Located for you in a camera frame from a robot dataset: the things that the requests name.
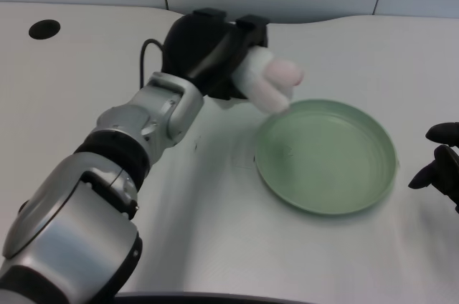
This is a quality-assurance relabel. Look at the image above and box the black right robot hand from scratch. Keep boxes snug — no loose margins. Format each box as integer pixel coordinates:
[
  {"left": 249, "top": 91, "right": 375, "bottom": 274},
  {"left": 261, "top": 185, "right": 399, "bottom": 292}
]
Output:
[{"left": 408, "top": 122, "right": 459, "bottom": 214}]

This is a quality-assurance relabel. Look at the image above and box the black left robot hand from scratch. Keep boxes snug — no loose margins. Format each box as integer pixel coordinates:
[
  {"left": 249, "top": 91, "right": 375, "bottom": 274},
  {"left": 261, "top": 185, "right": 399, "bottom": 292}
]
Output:
[{"left": 160, "top": 7, "right": 270, "bottom": 101}]

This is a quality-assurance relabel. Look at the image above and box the white rabbit plush doll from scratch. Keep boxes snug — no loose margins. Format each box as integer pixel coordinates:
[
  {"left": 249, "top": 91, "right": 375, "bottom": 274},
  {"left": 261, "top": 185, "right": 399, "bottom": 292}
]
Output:
[{"left": 231, "top": 47, "right": 305, "bottom": 114}]

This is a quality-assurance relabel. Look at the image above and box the green round plate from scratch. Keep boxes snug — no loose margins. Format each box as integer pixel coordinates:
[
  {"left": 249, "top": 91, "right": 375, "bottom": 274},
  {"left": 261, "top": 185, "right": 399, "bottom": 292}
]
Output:
[{"left": 253, "top": 98, "right": 399, "bottom": 216}]

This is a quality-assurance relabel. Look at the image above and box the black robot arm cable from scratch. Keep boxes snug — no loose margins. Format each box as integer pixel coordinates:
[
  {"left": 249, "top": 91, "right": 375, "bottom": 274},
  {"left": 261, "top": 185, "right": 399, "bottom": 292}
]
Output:
[{"left": 138, "top": 39, "right": 165, "bottom": 90}]

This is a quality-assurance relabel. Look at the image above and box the black round cable hole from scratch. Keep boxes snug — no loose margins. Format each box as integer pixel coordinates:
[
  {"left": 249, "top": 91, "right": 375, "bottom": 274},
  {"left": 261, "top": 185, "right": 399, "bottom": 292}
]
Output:
[{"left": 28, "top": 19, "right": 61, "bottom": 40}]

